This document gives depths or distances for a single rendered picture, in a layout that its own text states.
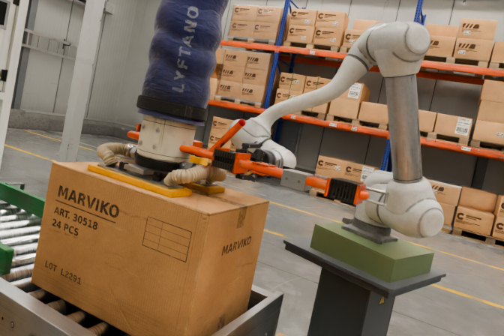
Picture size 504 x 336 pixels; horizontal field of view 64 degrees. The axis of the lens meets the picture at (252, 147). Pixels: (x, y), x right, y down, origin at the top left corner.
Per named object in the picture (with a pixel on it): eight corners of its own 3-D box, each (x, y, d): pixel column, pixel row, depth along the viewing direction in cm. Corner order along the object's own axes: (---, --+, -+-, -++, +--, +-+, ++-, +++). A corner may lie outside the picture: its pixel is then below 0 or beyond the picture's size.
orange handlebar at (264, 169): (100, 132, 140) (102, 121, 140) (157, 138, 167) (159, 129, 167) (364, 204, 98) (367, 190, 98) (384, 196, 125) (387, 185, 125)
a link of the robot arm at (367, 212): (377, 218, 178) (390, 170, 176) (404, 232, 160) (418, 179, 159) (346, 212, 173) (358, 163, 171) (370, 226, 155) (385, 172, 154)
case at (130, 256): (30, 282, 130) (52, 161, 128) (119, 256, 166) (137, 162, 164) (180, 362, 105) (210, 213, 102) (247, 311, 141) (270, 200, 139)
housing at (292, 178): (279, 184, 108) (282, 169, 108) (288, 184, 114) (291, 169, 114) (303, 191, 105) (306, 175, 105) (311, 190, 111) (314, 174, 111)
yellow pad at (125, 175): (86, 169, 126) (89, 154, 126) (110, 169, 135) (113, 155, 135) (170, 199, 111) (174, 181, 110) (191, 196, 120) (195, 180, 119)
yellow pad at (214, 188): (130, 169, 143) (133, 156, 143) (149, 169, 152) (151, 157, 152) (208, 194, 128) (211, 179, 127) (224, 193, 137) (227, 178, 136)
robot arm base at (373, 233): (352, 223, 183) (355, 211, 183) (398, 241, 169) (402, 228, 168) (331, 224, 170) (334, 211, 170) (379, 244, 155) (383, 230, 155)
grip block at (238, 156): (208, 166, 117) (212, 146, 117) (225, 166, 126) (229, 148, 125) (232, 173, 113) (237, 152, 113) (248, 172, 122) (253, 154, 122)
